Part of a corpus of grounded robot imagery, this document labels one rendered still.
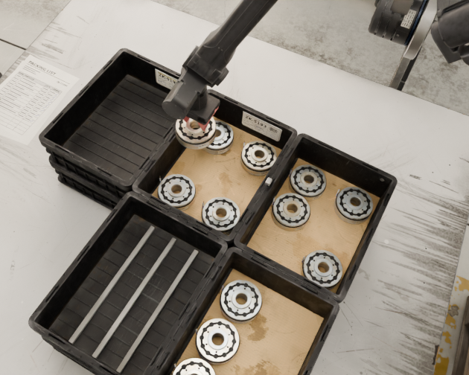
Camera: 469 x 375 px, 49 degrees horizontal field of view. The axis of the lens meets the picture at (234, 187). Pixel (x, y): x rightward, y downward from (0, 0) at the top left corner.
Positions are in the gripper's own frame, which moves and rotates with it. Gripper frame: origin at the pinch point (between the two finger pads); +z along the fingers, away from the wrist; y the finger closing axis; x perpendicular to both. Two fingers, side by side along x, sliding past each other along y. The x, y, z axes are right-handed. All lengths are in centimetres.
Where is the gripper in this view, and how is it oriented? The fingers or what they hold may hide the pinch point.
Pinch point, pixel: (196, 123)
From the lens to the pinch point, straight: 131.5
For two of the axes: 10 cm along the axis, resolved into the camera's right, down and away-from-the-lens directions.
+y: 8.7, 4.5, -1.9
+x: 4.9, -7.7, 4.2
